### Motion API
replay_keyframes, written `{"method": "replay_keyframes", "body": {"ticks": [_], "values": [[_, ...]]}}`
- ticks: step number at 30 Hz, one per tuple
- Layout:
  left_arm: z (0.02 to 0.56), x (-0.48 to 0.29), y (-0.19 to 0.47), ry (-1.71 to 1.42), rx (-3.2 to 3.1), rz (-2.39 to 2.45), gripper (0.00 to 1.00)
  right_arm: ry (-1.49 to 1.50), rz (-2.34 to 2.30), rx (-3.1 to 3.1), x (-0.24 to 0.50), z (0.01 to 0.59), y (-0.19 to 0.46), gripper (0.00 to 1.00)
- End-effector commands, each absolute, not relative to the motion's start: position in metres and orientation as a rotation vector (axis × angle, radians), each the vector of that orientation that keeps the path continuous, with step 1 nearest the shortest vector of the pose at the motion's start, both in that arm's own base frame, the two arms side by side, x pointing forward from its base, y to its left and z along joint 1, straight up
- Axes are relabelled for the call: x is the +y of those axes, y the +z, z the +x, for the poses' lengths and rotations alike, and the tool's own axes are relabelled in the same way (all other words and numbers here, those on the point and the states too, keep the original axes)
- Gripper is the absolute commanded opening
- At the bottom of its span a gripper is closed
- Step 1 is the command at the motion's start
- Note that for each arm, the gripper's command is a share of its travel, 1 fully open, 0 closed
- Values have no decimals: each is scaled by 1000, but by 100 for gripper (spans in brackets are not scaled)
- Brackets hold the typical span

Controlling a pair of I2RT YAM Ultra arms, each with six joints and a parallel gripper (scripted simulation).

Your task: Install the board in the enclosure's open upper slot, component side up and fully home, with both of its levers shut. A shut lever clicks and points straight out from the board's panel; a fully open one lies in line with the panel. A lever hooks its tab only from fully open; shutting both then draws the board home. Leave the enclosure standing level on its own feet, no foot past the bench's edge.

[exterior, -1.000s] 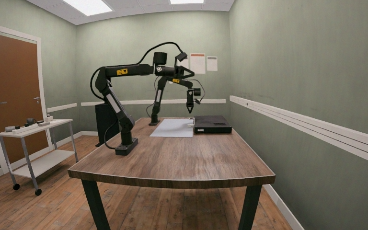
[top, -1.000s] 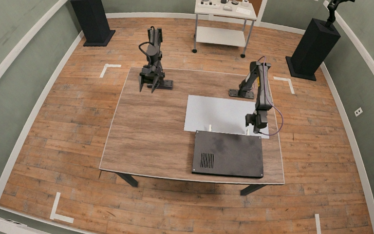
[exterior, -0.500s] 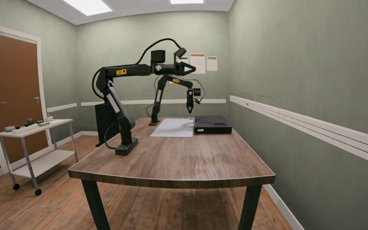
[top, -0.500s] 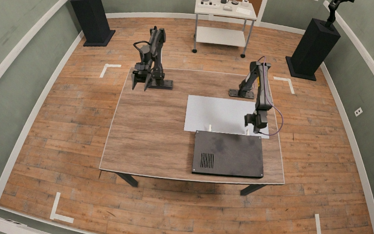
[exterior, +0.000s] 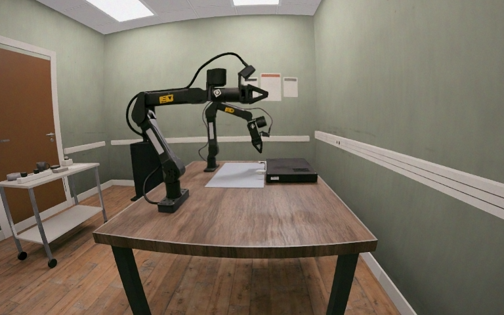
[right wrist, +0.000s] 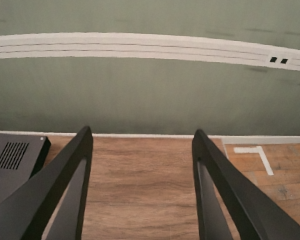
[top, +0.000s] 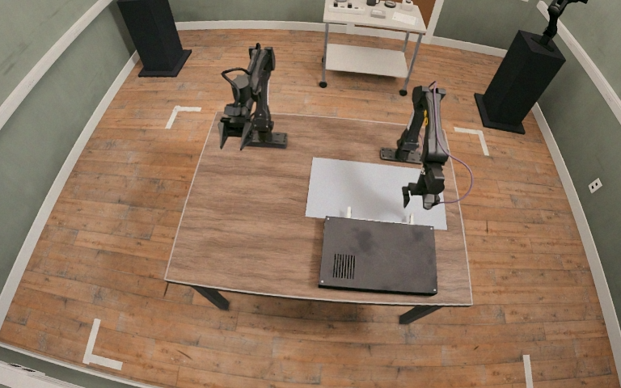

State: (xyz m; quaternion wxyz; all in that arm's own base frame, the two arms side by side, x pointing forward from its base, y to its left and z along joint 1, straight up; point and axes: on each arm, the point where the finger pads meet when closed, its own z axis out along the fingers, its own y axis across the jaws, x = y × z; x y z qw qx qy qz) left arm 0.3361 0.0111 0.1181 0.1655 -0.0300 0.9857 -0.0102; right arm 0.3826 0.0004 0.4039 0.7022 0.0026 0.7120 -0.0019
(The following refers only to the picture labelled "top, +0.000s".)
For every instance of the green circuit board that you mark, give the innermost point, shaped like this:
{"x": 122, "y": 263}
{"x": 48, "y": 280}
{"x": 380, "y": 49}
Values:
{"x": 410, "y": 218}

